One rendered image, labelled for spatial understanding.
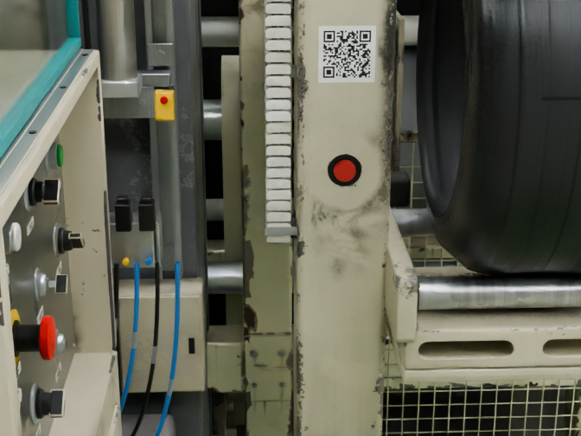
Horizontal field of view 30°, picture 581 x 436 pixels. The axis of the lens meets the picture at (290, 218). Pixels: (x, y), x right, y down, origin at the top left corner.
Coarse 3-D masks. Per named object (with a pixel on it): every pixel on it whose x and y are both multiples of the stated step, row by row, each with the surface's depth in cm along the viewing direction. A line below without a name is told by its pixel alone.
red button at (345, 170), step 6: (342, 162) 147; (348, 162) 147; (336, 168) 147; (342, 168) 147; (348, 168) 147; (354, 168) 148; (336, 174) 147; (342, 174) 148; (348, 174) 148; (354, 174) 148; (342, 180) 148; (348, 180) 148
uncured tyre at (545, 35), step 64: (448, 0) 173; (512, 0) 126; (576, 0) 126; (448, 64) 178; (512, 64) 126; (576, 64) 125; (448, 128) 178; (512, 128) 127; (576, 128) 127; (448, 192) 172; (512, 192) 131; (576, 192) 131; (512, 256) 140; (576, 256) 141
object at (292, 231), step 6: (294, 210) 158; (264, 216) 155; (294, 216) 156; (264, 222) 156; (270, 228) 151; (276, 228) 151; (282, 228) 151; (288, 228) 151; (294, 228) 151; (270, 234) 151; (276, 234) 151; (282, 234) 152; (288, 234) 152; (294, 234) 152
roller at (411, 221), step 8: (392, 208) 175; (400, 208) 174; (408, 208) 174; (416, 208) 174; (424, 208) 174; (400, 216) 173; (408, 216) 173; (416, 216) 173; (424, 216) 173; (400, 224) 173; (408, 224) 173; (416, 224) 173; (424, 224) 173; (400, 232) 173; (408, 232) 173; (416, 232) 173; (424, 232) 173; (432, 232) 174
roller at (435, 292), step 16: (432, 288) 147; (448, 288) 147; (464, 288) 147; (480, 288) 147; (496, 288) 147; (512, 288) 147; (528, 288) 147; (544, 288) 147; (560, 288) 147; (576, 288) 147; (432, 304) 147; (448, 304) 147; (464, 304) 147; (480, 304) 147; (496, 304) 147; (512, 304) 147; (528, 304) 148; (544, 304) 148; (560, 304) 148; (576, 304) 148
